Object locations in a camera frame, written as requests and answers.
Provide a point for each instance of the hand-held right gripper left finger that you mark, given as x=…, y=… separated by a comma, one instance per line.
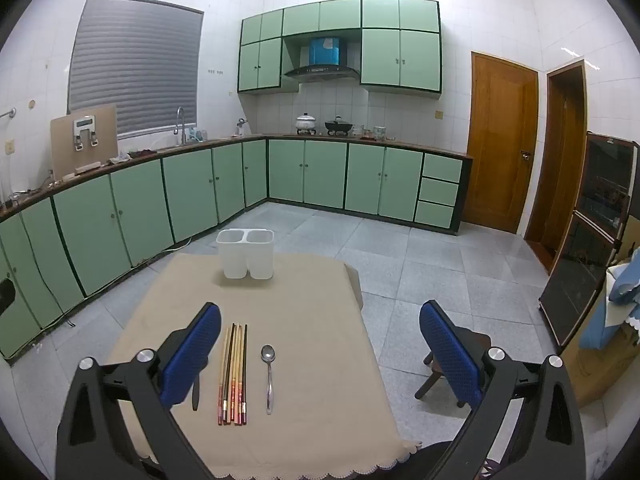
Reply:
x=192, y=355

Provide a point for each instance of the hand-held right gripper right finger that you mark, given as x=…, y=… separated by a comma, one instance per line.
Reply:
x=447, y=355

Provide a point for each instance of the dark chopstick pale end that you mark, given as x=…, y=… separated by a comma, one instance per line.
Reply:
x=195, y=395

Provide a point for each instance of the metal spoon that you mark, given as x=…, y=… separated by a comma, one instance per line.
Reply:
x=268, y=355

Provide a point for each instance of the white two-compartment utensil holder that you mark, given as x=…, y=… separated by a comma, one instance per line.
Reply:
x=245, y=255

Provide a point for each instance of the wooden stool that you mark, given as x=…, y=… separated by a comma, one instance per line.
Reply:
x=472, y=340

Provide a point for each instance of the person's dark pants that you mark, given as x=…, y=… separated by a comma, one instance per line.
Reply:
x=432, y=462

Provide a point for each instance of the beige tablecloth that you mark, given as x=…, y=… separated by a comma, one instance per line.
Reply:
x=300, y=320

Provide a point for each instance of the green base kitchen cabinets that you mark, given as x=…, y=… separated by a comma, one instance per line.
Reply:
x=140, y=220

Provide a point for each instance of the blue cloth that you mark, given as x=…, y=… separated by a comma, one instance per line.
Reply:
x=600, y=325

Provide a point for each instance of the cardboard box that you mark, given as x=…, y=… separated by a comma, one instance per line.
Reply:
x=605, y=375

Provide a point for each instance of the dark glass cabinet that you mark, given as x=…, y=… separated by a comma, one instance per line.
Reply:
x=585, y=260

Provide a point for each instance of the wooden door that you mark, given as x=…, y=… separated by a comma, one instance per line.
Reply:
x=500, y=145

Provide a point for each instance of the chrome sink faucet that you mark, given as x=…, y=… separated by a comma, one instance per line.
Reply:
x=181, y=125

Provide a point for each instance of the glass jars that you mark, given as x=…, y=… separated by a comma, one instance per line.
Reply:
x=380, y=133

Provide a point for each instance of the small chrome tap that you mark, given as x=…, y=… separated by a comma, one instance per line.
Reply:
x=240, y=127

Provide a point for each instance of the wooden board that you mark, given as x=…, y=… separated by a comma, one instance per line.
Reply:
x=62, y=145

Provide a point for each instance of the white device on board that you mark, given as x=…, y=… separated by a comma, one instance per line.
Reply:
x=85, y=130

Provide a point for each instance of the black wok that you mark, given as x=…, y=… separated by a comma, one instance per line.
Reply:
x=338, y=126

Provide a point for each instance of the white cooking pot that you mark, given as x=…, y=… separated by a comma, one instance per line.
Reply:
x=305, y=122

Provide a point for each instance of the grey window blind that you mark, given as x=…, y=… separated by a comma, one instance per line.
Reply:
x=135, y=65

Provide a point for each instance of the metal towel bar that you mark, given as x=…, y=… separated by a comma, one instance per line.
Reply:
x=7, y=112

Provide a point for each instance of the range hood with blue film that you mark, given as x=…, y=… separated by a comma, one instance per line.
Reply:
x=325, y=52

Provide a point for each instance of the wooden door frame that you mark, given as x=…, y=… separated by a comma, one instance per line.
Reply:
x=580, y=160

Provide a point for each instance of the yellowed wall socket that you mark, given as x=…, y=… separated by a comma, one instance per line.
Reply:
x=9, y=147

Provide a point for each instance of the green wall cabinets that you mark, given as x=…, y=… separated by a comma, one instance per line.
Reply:
x=400, y=55

